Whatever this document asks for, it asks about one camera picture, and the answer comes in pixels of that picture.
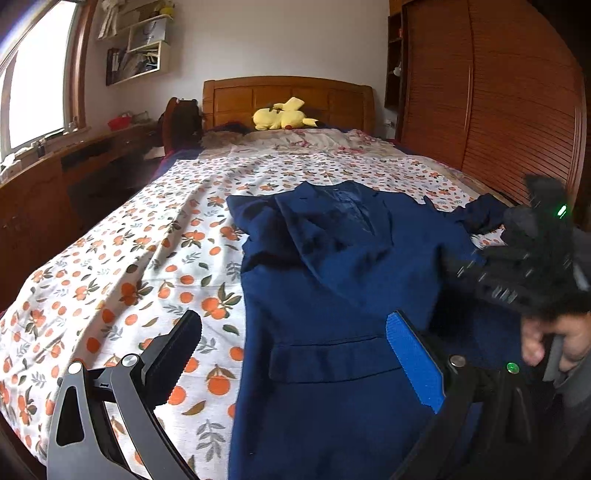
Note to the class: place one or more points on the navy blue suit jacket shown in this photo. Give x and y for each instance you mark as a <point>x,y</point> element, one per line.
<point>332,295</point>

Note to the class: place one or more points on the person's right hand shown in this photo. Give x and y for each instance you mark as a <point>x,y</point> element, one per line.
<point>577,337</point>

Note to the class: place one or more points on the long wooden desk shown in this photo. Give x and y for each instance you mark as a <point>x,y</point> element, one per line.
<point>41,194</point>

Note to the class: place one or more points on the person's right forearm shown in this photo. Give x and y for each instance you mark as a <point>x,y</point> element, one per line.
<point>579,385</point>

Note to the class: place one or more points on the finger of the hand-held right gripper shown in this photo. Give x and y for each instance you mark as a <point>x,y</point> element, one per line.
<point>494,277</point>

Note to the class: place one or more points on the pale floral quilt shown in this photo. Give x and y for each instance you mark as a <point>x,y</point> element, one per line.
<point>314,138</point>

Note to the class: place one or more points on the red bowl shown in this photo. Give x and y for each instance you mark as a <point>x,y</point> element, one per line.
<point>120,123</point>

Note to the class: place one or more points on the wooden bed headboard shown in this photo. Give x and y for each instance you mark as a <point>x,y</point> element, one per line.
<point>231,99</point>

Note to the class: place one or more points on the orange fruit print bed sheet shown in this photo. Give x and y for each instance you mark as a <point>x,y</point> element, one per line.
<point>138,258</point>

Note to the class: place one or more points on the open wooden shelf niche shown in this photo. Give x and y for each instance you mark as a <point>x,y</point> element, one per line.
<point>395,55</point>

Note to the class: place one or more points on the white wall shelf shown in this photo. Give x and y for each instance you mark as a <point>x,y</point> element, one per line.
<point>138,50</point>

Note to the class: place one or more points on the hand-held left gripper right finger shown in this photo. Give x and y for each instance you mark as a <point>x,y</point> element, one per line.
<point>413,357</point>

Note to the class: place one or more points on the wood framed window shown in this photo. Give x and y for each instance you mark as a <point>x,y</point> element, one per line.
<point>37,83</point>

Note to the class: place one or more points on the wooden slatted wardrobe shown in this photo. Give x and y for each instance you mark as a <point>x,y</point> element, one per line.
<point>498,92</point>

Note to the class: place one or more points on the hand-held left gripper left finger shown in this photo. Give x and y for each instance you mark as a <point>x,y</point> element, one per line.
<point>178,346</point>

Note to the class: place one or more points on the yellow plush toy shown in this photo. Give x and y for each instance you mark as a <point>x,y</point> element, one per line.
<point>277,117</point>

